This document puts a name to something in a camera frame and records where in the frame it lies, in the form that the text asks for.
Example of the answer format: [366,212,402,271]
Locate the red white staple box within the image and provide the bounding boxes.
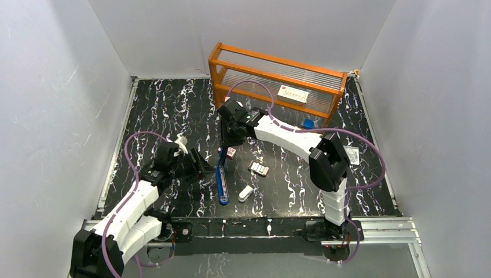
[226,147,236,160]

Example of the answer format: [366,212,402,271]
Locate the staple strips tray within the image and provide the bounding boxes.
[248,161,269,177]

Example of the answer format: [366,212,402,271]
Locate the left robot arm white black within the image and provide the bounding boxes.
[69,142,214,277]

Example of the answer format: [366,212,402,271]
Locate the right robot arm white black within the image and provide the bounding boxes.
[218,98,350,240]

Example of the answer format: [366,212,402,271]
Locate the orange wooden shelf rack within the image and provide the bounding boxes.
[208,43,348,127]

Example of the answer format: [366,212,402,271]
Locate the white cardboard box red labels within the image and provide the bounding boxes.
[277,85,309,107]

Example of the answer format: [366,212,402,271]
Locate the small blue box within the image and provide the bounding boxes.
[302,119,314,129]

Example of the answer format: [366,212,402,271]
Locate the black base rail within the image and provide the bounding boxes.
[171,217,365,259]

